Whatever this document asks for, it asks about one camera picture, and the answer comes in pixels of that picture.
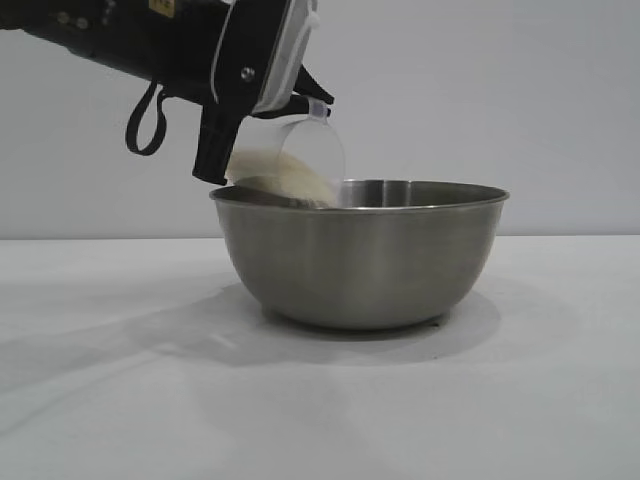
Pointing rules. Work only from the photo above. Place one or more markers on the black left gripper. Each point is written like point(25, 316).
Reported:
point(245, 55)

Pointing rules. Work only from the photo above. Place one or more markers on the white powder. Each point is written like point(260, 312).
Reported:
point(280, 172)

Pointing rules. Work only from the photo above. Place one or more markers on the translucent plastic measuring cup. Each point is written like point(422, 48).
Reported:
point(320, 150)

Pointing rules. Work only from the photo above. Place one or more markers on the stainless steel bowl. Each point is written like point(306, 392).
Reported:
point(360, 260)

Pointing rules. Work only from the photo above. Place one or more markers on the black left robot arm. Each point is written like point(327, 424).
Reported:
point(100, 50)

